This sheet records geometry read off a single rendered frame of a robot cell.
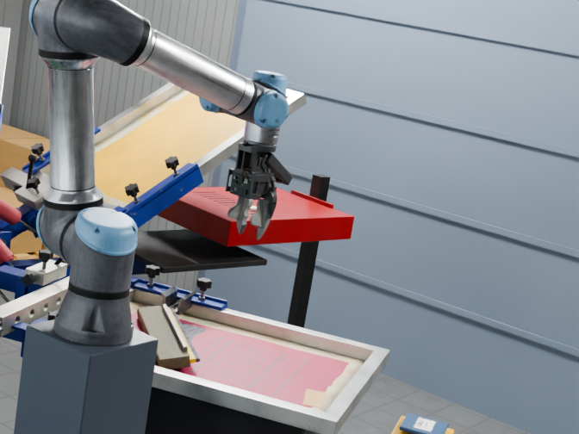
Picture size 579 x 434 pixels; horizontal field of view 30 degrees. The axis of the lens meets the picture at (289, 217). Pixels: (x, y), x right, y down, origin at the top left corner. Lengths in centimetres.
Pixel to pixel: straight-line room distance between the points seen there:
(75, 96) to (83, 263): 32
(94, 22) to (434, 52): 365
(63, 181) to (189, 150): 149
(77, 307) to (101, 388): 16
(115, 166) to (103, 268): 164
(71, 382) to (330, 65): 395
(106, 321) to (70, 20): 55
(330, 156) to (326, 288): 71
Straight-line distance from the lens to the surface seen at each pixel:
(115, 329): 206
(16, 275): 297
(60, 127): 210
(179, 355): 265
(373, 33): 565
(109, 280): 203
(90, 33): 196
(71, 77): 207
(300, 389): 267
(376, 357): 289
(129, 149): 371
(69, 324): 206
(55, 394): 209
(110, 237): 201
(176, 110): 386
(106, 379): 206
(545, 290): 526
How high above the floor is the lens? 191
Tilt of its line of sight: 12 degrees down
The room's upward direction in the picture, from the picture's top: 10 degrees clockwise
